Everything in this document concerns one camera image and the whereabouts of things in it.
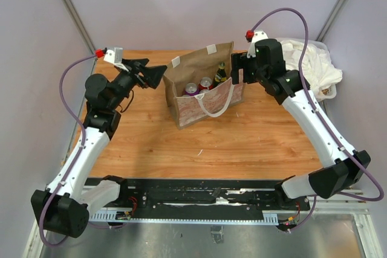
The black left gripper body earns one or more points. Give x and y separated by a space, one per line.
127 80

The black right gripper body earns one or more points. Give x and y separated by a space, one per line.
251 73

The pink patterned canvas bag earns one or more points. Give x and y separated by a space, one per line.
186 109

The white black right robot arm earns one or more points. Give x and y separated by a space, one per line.
340 161

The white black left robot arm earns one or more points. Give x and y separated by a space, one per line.
63 207

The purple soda can rear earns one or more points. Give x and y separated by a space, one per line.
191 89

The dark glass bottle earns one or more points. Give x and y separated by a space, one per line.
220 76

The white crumpled cloth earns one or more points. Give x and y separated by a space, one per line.
292 49

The red soda can rear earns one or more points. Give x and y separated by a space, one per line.
205 84

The white plastic basket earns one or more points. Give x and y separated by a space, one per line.
327 75

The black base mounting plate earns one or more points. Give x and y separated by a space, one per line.
257 194

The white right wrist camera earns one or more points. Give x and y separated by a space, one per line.
252 37

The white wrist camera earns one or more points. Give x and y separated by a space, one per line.
113 56
252 37

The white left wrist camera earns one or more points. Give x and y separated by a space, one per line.
113 56

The aluminium frame rail right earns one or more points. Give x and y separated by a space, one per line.
332 17

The aluminium frame rail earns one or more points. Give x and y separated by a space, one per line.
332 17
73 13

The aluminium frame rail left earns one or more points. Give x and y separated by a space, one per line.
73 13

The white slotted cable duct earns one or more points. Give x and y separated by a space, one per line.
187 215

